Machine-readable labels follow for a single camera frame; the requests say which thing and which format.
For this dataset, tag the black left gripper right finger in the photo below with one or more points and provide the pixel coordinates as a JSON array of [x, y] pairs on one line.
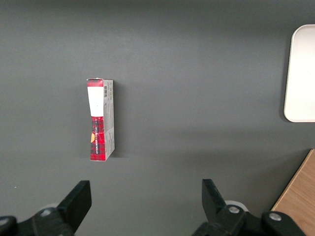
[[216, 211]]

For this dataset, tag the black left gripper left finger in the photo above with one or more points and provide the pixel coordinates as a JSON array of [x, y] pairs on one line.
[[73, 209]]

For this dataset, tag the beige plastic tray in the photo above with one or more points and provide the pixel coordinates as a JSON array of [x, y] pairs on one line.
[[302, 73]]

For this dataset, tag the red plaid cardboard box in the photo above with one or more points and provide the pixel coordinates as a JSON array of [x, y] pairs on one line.
[[97, 137]]

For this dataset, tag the wooden drawer cabinet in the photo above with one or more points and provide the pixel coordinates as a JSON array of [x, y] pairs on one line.
[[300, 196]]

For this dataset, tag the dark grey table mat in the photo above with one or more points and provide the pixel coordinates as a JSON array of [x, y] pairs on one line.
[[172, 86]]

